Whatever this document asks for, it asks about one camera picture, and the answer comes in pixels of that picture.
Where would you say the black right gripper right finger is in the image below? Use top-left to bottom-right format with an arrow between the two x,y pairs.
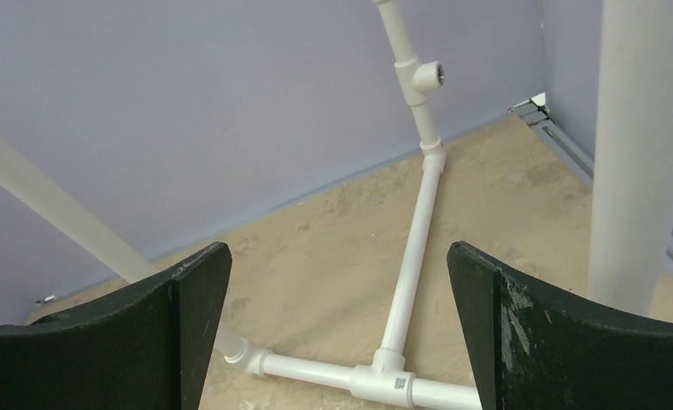
447,241 -> 673,409

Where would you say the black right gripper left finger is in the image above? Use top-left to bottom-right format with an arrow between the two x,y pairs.
0,242 -> 232,409

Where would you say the white vertical pole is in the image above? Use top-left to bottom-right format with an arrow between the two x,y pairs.
0,137 -> 158,283

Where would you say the white diagonal pole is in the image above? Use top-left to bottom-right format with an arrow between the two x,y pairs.
588,1 -> 673,316

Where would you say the white PVC pipe frame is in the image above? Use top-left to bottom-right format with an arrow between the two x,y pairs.
214,1 -> 481,409

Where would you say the aluminium table edge rail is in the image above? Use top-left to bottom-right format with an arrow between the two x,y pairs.
508,99 -> 673,274

